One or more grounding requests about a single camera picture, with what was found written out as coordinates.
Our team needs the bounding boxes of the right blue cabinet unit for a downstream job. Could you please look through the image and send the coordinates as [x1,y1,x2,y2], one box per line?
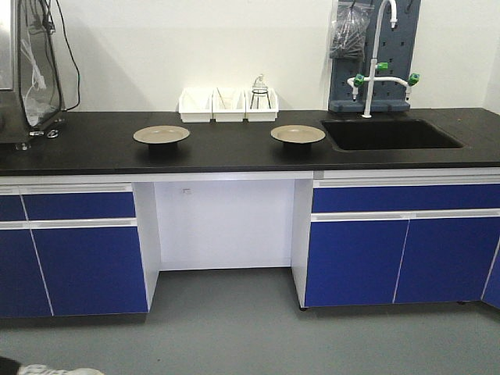
[300,181,499,308]

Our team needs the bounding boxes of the black lab sink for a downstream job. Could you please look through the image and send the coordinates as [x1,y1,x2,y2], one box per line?
[322,119,463,151]

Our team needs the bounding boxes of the grey-blue pegboard drying rack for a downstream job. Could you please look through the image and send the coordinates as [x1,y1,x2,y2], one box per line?
[328,1,421,113]

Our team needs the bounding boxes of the middle white storage bin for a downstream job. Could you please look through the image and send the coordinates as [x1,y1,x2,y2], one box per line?
[212,87,246,123]

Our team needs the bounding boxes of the black wire tripod stand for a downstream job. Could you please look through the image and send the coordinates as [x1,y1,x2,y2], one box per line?
[250,88,271,110]

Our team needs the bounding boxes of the black power cable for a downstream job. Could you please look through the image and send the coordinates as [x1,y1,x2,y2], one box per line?
[54,0,82,112]

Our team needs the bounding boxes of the steel lab appliance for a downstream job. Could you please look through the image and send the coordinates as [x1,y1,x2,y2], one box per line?
[1,0,64,150]

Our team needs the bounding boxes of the beige round plate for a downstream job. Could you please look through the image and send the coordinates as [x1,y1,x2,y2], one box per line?
[270,124,326,151]
[133,125,191,152]

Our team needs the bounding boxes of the glass alcohol lamp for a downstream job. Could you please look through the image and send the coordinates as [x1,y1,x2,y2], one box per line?
[252,74,269,95]

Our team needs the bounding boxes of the clear bag of pegs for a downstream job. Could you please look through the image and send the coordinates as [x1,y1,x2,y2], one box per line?
[330,1,373,60]

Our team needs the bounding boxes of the blue cabinet unit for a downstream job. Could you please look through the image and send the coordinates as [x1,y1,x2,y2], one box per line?
[1,184,150,318]
[300,181,499,308]

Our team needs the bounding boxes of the white gooseneck lab faucet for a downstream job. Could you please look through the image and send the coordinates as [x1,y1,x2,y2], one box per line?
[347,1,420,119]

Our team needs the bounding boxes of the right white storage bin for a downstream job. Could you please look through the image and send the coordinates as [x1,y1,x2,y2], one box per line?
[245,87,279,122]

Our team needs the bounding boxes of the left blue cabinet unit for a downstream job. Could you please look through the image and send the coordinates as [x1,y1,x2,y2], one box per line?
[1,184,150,318]

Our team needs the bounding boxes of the white storage bin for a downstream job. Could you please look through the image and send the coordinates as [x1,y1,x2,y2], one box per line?
[178,87,213,123]
[212,87,246,123]
[245,87,279,122]

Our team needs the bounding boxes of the clear plastic bag with cord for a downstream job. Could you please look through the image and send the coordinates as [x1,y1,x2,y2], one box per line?
[20,30,60,127]

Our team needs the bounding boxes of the left white storage bin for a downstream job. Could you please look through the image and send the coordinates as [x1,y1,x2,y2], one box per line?
[178,87,213,123]

